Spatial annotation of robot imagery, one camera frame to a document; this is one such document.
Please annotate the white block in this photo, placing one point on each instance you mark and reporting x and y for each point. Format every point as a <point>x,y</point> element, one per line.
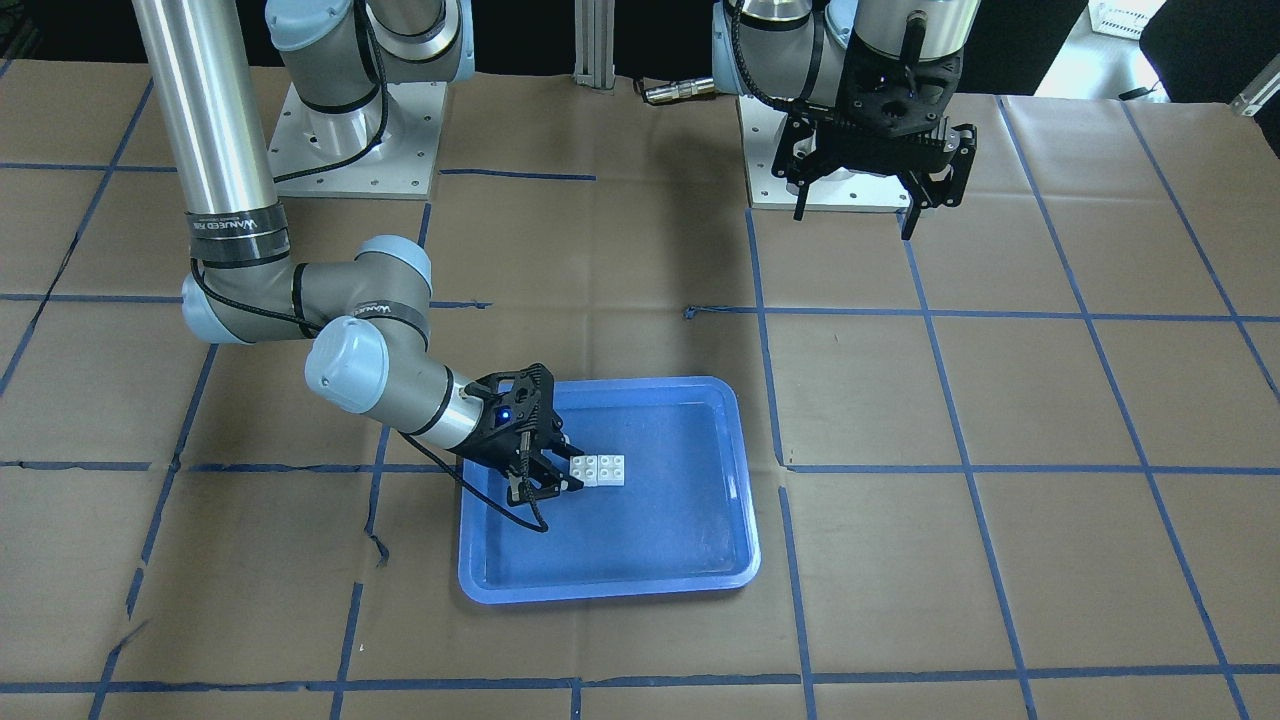
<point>586,469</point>

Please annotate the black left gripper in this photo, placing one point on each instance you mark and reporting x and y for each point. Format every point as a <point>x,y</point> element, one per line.
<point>952,170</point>

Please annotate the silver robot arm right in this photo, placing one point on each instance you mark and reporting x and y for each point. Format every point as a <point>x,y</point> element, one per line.
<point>366,318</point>

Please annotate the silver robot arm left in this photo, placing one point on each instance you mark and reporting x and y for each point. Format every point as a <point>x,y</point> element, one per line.
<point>768,51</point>

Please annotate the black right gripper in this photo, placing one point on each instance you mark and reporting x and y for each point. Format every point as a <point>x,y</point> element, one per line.
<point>489,440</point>

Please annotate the blue plastic tray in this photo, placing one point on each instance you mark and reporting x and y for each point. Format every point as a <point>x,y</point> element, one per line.
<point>680,520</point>

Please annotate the aluminium frame post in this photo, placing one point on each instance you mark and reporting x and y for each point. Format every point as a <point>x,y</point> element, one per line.
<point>593,45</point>

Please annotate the brown paper table cover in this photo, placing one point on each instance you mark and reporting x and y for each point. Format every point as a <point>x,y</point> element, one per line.
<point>1023,464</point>

